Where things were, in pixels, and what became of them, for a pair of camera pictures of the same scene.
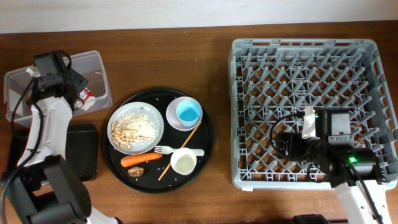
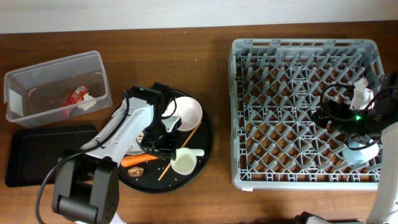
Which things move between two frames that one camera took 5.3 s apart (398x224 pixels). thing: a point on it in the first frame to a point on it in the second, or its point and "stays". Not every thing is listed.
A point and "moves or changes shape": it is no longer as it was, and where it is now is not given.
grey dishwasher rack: [269, 78] stays
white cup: [183, 161] stays
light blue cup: [188, 112] moves or changes shape
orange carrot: [129, 160] stays
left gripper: [81, 81] to [167, 150]
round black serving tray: [181, 154] stays
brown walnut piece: [135, 171] stays
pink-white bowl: [171, 116] stays
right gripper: [294, 139] to [340, 109]
